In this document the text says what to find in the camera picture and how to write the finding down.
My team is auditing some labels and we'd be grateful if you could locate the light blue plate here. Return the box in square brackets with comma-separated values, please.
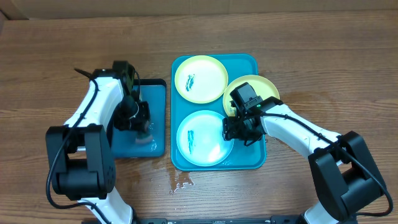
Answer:
[176, 110, 234, 167]

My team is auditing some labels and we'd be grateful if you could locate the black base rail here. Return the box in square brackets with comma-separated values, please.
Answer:
[81, 214, 307, 224]

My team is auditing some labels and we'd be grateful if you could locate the yellow plate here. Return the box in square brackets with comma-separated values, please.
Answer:
[174, 55, 229, 104]
[223, 75, 280, 116]

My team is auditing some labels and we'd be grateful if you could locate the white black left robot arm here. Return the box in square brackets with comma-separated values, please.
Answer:
[45, 65, 153, 223]

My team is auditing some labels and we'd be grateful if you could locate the teal plastic serving tray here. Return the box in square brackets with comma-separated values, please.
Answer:
[170, 54, 266, 171]

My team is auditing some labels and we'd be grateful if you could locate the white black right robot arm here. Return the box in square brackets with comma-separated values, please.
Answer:
[223, 93, 394, 223]

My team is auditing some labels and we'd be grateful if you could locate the black-rimmed water tray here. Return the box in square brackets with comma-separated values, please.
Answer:
[106, 79, 167, 159]

